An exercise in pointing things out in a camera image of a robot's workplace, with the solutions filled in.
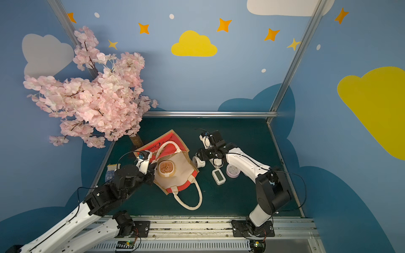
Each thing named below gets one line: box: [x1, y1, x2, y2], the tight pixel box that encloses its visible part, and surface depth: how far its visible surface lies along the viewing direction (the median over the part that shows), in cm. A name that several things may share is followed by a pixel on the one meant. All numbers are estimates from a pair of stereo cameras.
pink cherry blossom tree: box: [23, 25, 159, 149], surface depth 63 cm
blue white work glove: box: [104, 163, 121, 182], surface depth 95 cm
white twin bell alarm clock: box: [191, 156, 206, 169], surface depth 92 cm
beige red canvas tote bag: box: [133, 129, 203, 211], surface depth 90 cm
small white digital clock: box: [211, 168, 227, 186], surface depth 92 cm
